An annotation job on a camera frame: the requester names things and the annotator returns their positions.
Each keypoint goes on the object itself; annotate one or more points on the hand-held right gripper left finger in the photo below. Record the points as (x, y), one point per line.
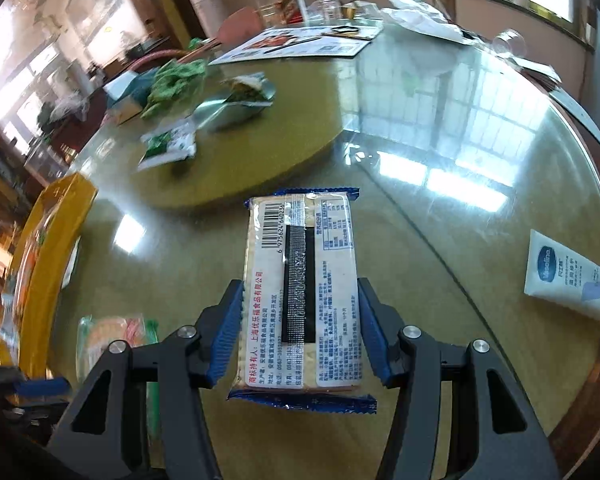
(225, 340)

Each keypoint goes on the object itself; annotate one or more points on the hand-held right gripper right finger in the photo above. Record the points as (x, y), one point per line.
(377, 340)

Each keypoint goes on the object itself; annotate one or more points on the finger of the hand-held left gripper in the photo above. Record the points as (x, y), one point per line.
(40, 389)

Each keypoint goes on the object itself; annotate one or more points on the blue cracker packet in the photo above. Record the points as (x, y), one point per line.
(330, 285)

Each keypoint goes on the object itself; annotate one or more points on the yellow cardboard box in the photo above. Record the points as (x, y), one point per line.
(60, 220)

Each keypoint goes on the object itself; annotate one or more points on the green-edged biscuit packet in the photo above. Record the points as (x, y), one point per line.
(110, 332)

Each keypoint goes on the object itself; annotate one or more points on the white lotion tube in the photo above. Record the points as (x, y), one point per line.
(560, 270)

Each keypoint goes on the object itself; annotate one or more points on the green pea snack packet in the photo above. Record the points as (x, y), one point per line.
(167, 145)

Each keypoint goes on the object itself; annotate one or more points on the open silver foil packet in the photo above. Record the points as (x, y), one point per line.
(240, 102)

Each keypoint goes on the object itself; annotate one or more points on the green cloth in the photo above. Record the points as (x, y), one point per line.
(172, 85)

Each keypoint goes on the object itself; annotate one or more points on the teal tissue box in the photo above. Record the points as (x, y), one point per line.
(125, 97)

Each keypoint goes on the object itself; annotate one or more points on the printed paper leaflet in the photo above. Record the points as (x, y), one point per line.
(290, 47)

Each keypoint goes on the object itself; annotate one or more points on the red chair back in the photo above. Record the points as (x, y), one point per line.
(236, 25)

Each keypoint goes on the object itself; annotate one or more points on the white plastic bag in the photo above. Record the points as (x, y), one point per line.
(425, 20)

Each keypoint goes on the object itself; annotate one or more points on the clear drinking glass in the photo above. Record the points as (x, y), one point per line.
(509, 42)

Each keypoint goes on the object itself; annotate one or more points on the small clear glass bottle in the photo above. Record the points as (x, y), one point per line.
(330, 5)

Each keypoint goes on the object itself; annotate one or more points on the glass jar with black lid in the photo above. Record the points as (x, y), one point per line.
(261, 2)

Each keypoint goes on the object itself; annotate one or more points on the white bottle with red label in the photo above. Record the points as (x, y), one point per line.
(288, 5)

